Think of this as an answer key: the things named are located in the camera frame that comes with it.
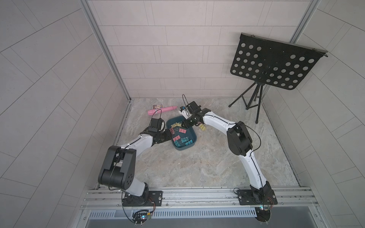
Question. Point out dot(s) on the black perforated music stand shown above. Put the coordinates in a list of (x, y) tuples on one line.
[(274, 63)]

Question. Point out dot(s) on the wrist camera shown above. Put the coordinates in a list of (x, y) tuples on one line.
[(190, 110), (156, 125)]

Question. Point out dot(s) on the aluminium rail frame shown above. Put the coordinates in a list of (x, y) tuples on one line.
[(223, 197)]

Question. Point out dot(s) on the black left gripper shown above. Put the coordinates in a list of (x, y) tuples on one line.
[(168, 136)]

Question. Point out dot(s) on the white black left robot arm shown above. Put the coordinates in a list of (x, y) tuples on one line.
[(118, 168)]

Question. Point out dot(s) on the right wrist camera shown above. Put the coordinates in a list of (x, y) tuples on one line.
[(190, 110)]

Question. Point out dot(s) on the teal plastic storage box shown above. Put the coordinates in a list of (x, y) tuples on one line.
[(181, 137)]

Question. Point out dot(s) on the yellow binder clip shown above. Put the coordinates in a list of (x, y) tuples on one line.
[(202, 127)]

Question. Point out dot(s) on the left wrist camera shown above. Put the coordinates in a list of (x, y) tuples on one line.
[(156, 125)]

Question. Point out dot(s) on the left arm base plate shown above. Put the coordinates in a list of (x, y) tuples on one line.
[(142, 198)]

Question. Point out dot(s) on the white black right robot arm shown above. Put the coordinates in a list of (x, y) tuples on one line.
[(239, 142)]

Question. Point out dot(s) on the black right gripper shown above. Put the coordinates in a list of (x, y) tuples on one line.
[(187, 123)]

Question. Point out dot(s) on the colourful printed card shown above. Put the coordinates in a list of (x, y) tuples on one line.
[(158, 106)]

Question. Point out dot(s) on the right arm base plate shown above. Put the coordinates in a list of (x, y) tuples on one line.
[(253, 196)]

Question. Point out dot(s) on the pink plastic tube case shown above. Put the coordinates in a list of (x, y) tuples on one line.
[(161, 110)]

